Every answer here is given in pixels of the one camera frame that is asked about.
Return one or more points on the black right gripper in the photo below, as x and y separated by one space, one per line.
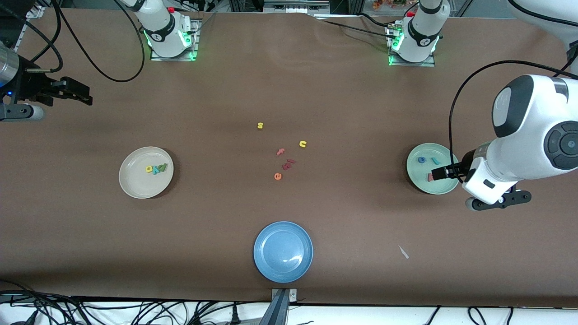
32 85

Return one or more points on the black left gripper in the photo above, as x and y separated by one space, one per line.
465 164

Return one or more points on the teal letter y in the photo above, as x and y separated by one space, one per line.
156 171

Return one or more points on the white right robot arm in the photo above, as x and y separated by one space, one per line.
165 34

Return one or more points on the light green plate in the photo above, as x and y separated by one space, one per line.
417 174

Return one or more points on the white tape scrap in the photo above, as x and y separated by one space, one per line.
403 252

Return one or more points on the beige brown plate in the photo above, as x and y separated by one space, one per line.
140 180

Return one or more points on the orange flower decoration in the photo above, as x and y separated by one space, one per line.
388 3

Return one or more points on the blue plate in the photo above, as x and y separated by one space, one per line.
282 253

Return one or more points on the black power plug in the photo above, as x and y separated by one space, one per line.
235 316

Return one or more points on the metal corner bracket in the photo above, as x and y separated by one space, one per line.
35 12

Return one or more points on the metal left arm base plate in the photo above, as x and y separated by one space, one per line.
413 64

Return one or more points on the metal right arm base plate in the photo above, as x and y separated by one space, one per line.
195 40

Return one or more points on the grey metal camera stand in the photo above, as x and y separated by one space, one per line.
280 311

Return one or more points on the aluminium frame rack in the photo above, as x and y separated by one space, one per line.
293 5

